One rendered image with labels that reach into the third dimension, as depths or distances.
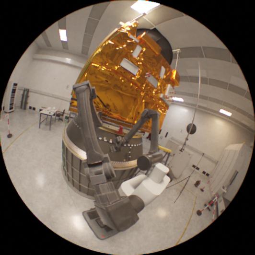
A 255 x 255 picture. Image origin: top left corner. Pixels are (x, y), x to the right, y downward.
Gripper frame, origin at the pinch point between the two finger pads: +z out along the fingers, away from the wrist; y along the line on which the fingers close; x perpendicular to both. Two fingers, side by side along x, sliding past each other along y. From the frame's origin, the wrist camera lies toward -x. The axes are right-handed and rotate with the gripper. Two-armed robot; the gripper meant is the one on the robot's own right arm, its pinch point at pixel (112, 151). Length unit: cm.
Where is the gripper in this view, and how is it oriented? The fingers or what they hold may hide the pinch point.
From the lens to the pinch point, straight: 99.7
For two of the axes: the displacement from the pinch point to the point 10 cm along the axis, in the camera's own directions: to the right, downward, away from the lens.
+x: 3.5, 7.7, -5.4
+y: -7.0, -1.7, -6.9
